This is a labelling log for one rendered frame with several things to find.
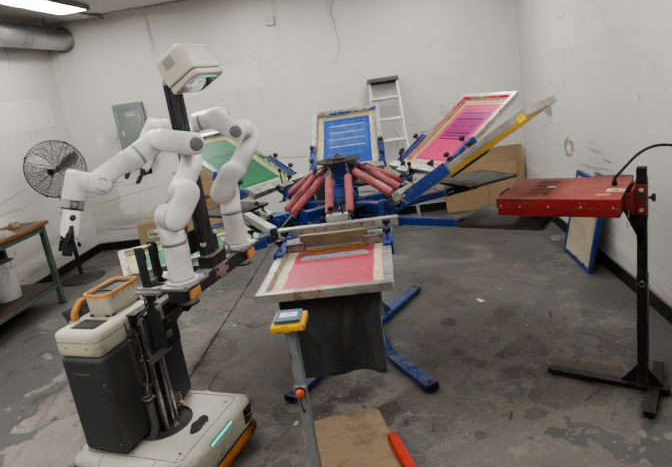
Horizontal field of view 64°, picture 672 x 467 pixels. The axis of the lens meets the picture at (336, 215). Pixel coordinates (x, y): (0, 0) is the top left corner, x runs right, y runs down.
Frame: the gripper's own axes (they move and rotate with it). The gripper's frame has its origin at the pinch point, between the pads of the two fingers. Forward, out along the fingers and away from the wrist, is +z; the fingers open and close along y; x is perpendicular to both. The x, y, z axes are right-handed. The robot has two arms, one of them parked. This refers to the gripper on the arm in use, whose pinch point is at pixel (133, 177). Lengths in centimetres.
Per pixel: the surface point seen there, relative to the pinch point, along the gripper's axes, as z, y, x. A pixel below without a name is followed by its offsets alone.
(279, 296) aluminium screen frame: 32, -55, 56
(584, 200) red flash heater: -51, -155, 128
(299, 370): 58, -63, 73
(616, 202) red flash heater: -52, -159, 141
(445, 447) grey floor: 77, -162, 80
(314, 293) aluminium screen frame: 27, -64, 67
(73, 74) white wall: -185, -50, -499
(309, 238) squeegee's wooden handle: -3, -88, 22
